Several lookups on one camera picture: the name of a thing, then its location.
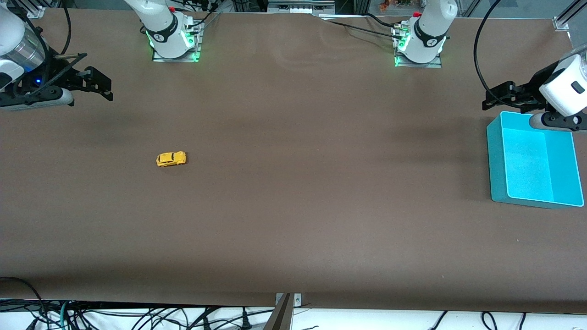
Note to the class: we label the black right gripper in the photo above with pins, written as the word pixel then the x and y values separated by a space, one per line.
pixel 54 76

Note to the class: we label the yellow beetle toy car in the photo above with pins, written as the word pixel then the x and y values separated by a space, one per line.
pixel 170 159

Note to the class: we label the aluminium corner bracket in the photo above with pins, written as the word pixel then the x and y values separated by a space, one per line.
pixel 34 11

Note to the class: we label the brown table cover sheet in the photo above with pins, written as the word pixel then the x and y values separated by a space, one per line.
pixel 293 192

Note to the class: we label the grey background device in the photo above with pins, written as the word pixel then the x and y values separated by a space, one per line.
pixel 298 7

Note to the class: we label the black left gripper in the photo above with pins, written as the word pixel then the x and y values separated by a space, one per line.
pixel 534 87

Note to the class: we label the black power plug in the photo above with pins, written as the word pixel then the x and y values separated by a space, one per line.
pixel 246 323

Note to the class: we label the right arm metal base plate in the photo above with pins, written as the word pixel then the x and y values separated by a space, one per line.
pixel 176 58

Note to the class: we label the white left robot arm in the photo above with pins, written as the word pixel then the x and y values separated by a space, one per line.
pixel 429 32

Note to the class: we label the aluminium frame profile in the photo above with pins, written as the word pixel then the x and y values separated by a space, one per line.
pixel 563 22

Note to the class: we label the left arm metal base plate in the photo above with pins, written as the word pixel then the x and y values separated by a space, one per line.
pixel 417 64

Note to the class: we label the grey metal post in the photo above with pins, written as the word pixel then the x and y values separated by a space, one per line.
pixel 280 318

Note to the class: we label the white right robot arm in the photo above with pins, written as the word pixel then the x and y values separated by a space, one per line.
pixel 165 34

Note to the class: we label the small metal edge bracket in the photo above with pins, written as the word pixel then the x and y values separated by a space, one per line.
pixel 297 299

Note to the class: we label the turquoise plastic bin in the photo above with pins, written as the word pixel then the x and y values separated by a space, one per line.
pixel 527 169

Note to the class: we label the small orange background object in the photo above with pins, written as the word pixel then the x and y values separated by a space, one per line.
pixel 384 4

